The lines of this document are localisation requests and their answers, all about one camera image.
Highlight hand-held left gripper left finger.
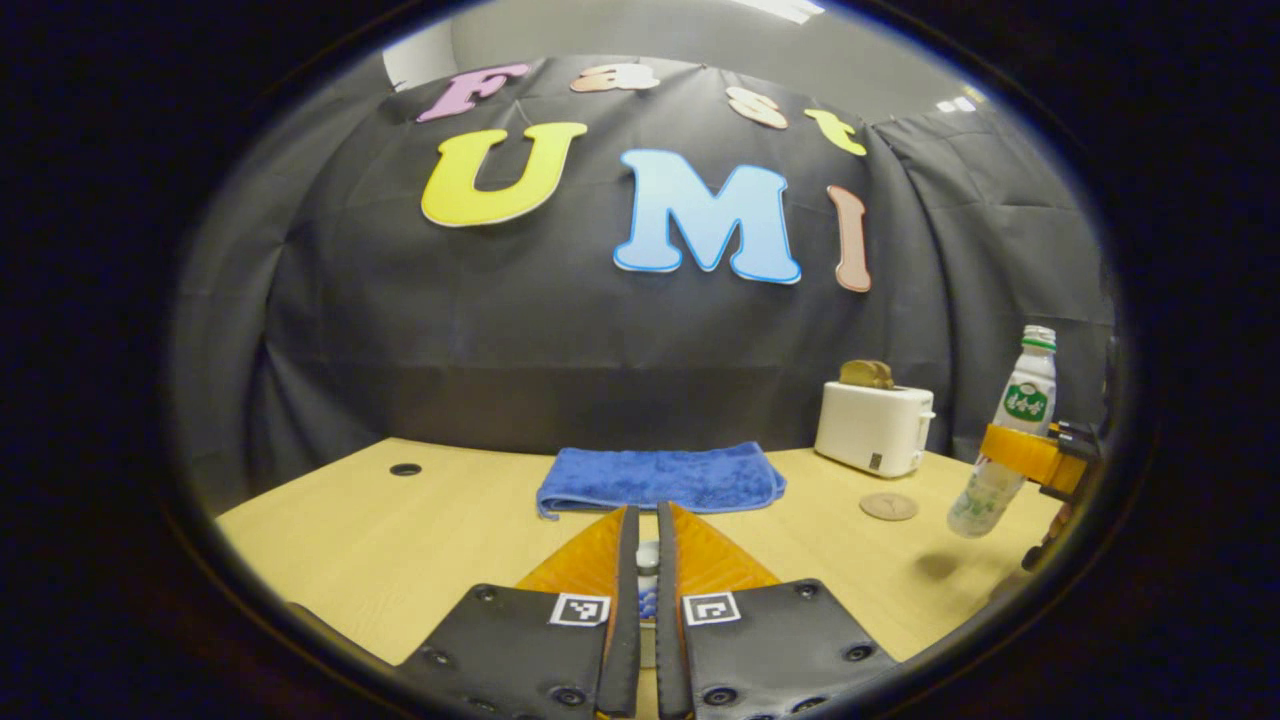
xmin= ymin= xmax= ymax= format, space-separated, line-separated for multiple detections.
xmin=400 ymin=503 xmax=641 ymax=720

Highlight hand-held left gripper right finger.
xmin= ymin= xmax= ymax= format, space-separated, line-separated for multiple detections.
xmin=655 ymin=500 xmax=896 ymax=720

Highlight white green water bottle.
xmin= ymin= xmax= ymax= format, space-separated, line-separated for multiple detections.
xmin=947 ymin=325 xmax=1058 ymax=539

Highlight blue towel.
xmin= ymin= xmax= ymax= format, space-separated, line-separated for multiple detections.
xmin=536 ymin=442 xmax=787 ymax=521

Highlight white toaster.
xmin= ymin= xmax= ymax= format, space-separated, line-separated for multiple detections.
xmin=814 ymin=380 xmax=936 ymax=479

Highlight black backdrop cloth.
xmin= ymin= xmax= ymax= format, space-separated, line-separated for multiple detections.
xmin=170 ymin=55 xmax=1116 ymax=516

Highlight ceiling light panel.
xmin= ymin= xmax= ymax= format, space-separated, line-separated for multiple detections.
xmin=735 ymin=0 xmax=827 ymax=24

